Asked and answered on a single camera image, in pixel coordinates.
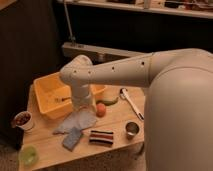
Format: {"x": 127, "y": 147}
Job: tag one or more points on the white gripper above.
{"x": 82, "y": 97}

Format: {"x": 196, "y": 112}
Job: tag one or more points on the green pepper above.
{"x": 107, "y": 102}

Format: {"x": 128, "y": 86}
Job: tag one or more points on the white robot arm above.
{"x": 178, "y": 124}

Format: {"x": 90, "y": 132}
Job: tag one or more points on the small metal cup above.
{"x": 132, "y": 129}

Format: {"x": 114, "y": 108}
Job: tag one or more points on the white cup with snacks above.
{"x": 24, "y": 120}

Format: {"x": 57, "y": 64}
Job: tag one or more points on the green plastic cup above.
{"x": 28, "y": 156}

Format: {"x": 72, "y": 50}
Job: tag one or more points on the grey cloth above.
{"x": 82, "y": 119}

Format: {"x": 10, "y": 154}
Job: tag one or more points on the orange round fruit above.
{"x": 101, "y": 110}

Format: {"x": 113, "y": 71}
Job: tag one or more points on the fork in bin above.
{"x": 58, "y": 100}

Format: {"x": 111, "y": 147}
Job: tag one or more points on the yellow plastic bin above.
{"x": 48, "y": 90}

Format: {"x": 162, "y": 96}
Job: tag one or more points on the blue folded cloth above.
{"x": 71, "y": 140}

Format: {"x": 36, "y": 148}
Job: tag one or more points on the metal pole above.
{"x": 71, "y": 36}

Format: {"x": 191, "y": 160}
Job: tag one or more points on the upper wooden shelf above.
{"x": 139, "y": 8}

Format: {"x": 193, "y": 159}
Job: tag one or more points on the white handled spoon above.
{"x": 124, "y": 95}

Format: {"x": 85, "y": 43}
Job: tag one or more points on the grey metal shelf rail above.
{"x": 96, "y": 53}

